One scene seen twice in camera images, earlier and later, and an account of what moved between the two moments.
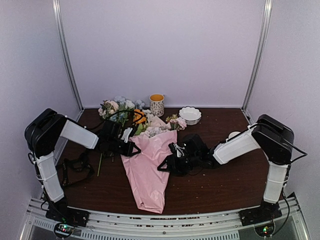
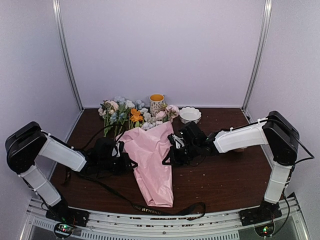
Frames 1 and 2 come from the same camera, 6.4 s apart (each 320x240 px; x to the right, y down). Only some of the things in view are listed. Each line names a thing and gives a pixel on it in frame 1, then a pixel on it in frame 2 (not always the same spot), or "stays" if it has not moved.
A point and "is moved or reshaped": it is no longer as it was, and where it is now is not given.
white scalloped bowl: [192, 115] stays
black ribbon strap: [75, 169] is moved or reshaped
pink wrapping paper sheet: [149, 183] is moved or reshaped
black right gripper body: [181, 167] to [184, 157]
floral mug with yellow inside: [157, 104] stays
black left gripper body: [113, 148] to [118, 167]
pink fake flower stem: [176, 123] to [167, 114]
